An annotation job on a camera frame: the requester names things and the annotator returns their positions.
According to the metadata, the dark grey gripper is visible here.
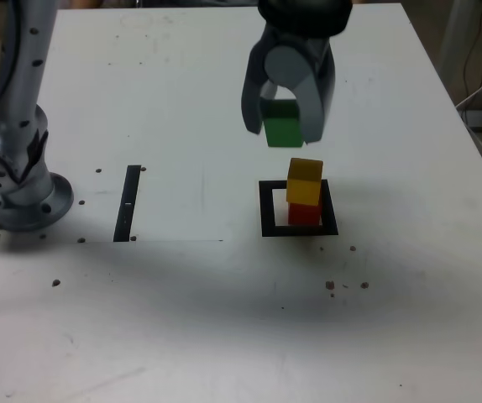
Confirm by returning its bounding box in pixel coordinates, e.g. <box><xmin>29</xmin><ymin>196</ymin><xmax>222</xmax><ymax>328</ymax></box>
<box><xmin>239</xmin><ymin>23</ymin><xmax>337</xmax><ymax>146</ymax></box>

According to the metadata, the green cube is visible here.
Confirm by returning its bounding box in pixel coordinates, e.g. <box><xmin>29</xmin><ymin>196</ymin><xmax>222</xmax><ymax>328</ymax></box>
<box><xmin>260</xmin><ymin>99</ymin><xmax>303</xmax><ymax>148</ymax></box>

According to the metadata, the yellow cube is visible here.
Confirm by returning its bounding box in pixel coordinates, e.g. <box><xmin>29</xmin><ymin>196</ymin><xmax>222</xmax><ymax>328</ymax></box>
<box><xmin>286</xmin><ymin>158</ymin><xmax>324</xmax><ymax>207</ymax></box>

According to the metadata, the red cube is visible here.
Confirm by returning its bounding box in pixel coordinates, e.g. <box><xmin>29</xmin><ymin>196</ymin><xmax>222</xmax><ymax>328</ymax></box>
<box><xmin>287</xmin><ymin>202</ymin><xmax>322</xmax><ymax>227</ymax></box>

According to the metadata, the black tape square outline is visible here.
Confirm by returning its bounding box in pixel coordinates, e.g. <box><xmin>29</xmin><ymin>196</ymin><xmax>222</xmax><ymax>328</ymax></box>
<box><xmin>259</xmin><ymin>179</ymin><xmax>339</xmax><ymax>238</ymax></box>

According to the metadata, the black tape strip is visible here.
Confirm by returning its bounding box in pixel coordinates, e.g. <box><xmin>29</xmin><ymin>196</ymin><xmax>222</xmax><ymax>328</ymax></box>
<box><xmin>113</xmin><ymin>165</ymin><xmax>143</xmax><ymax>243</ymax></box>

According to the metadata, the white post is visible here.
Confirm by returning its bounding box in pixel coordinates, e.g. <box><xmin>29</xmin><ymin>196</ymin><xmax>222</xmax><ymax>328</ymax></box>
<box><xmin>436</xmin><ymin>0</ymin><xmax>481</xmax><ymax>79</ymax></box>

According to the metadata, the thin white cable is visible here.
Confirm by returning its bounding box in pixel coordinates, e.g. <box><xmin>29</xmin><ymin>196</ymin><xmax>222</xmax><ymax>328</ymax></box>
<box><xmin>454</xmin><ymin>58</ymin><xmax>482</xmax><ymax>110</ymax></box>

